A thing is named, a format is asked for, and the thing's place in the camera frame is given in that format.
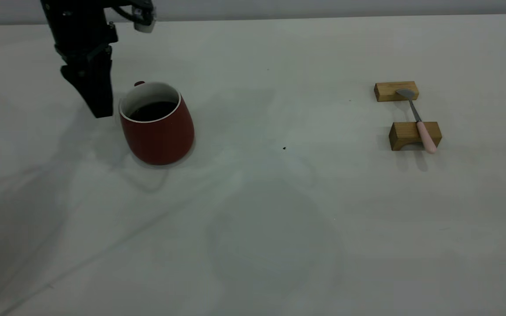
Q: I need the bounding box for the pink handled metal spoon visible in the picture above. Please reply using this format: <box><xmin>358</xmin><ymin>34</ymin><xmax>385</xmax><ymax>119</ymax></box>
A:
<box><xmin>395</xmin><ymin>89</ymin><xmax>437</xmax><ymax>154</ymax></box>

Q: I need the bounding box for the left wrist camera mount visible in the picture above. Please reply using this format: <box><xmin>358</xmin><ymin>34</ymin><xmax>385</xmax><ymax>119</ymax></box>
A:
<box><xmin>113</xmin><ymin>0</ymin><xmax>156</xmax><ymax>34</ymax></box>

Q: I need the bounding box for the arched wooden block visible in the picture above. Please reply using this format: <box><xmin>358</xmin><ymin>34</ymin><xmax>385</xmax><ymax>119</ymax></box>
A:
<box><xmin>389</xmin><ymin>122</ymin><xmax>442</xmax><ymax>151</ymax></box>

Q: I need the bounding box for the red ceramic mug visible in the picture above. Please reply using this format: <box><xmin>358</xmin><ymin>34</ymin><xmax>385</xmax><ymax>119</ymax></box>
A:
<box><xmin>119</xmin><ymin>81</ymin><xmax>195</xmax><ymax>166</ymax></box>

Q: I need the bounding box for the flat wooden block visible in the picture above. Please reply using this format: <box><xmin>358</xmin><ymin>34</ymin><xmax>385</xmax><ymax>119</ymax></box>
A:
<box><xmin>374</xmin><ymin>81</ymin><xmax>419</xmax><ymax>102</ymax></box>

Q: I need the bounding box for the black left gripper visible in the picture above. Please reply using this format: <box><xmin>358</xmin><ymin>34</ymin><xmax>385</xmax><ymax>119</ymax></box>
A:
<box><xmin>40</xmin><ymin>0</ymin><xmax>118</xmax><ymax>118</ymax></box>

